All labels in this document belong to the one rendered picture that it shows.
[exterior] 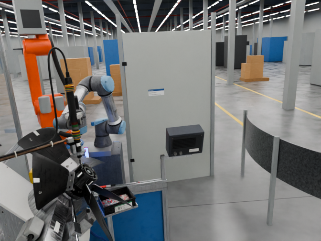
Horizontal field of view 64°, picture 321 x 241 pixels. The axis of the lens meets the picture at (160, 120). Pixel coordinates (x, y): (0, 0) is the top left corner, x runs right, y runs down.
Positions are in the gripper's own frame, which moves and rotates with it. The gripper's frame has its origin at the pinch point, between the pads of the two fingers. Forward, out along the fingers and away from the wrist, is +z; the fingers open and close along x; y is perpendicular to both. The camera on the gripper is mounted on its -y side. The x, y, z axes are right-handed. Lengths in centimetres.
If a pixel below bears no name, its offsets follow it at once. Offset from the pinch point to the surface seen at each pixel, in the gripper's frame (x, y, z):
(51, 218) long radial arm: 9.9, 36.3, 29.5
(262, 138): -170, 63, -92
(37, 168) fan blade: 11.5, 12.2, 30.4
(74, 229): 1, 41, 34
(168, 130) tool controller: -59, 25, -39
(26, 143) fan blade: 23.4, 11.0, 1.1
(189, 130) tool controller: -73, 26, -35
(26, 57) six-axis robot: 123, -28, -389
